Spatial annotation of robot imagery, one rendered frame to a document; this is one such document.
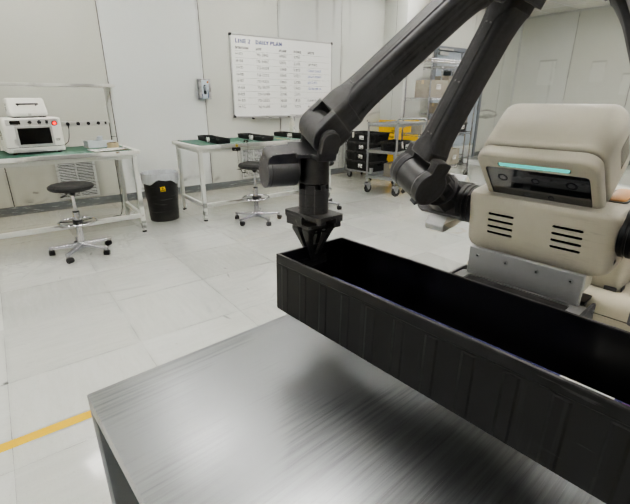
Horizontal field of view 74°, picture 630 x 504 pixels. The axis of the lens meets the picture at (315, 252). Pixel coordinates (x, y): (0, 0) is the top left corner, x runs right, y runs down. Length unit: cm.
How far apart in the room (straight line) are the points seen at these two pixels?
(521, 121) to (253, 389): 67
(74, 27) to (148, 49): 79
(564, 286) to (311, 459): 55
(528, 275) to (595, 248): 12
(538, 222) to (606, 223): 11
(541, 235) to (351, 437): 52
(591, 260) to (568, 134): 23
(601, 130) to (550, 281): 28
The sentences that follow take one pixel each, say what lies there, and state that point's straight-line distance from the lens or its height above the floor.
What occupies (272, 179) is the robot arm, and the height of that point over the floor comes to 112.
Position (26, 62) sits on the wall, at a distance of 577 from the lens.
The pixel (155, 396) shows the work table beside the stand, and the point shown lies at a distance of 74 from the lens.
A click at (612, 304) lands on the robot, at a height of 80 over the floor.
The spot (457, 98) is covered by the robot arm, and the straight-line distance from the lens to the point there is 87.
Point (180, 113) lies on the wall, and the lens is 610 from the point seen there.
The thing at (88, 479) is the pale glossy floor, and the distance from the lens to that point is 183.
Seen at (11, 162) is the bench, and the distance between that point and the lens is 419.
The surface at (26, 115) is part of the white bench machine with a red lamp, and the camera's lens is 444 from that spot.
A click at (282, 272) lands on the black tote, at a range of 77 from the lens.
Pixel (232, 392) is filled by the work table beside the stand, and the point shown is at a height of 80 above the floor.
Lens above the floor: 124
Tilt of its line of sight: 20 degrees down
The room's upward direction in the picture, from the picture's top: straight up
